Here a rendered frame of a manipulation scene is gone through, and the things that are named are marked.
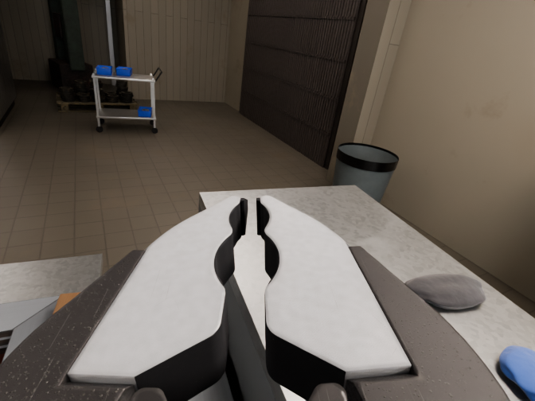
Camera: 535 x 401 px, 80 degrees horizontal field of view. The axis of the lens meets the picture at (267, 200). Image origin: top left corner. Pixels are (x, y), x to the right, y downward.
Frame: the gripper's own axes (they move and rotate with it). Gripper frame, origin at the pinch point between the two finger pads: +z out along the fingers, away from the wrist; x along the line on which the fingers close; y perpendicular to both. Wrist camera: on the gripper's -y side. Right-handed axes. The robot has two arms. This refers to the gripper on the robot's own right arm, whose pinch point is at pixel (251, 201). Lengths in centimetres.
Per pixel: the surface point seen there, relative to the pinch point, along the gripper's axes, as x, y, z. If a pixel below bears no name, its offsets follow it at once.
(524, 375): 44, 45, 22
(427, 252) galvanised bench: 45, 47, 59
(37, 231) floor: -167, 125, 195
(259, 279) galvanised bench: 0, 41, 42
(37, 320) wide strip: -52, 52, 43
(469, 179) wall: 179, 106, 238
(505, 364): 42, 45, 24
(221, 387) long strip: -8, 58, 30
